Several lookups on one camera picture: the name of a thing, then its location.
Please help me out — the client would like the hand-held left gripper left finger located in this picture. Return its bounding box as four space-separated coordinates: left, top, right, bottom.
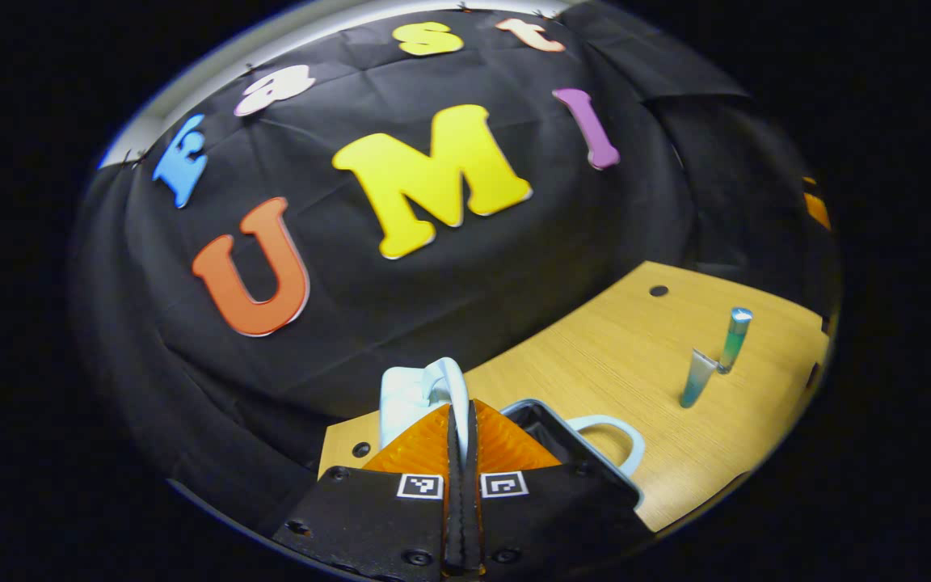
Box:
272 403 466 581

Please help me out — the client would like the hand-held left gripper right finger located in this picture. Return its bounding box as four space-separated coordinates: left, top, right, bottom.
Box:
465 399 654 578

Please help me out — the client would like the light blue small suitcase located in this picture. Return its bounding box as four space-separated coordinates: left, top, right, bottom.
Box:
379 356 646 506

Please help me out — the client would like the blue-capped clear bottle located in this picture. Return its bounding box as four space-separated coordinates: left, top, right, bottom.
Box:
717 307 754 375

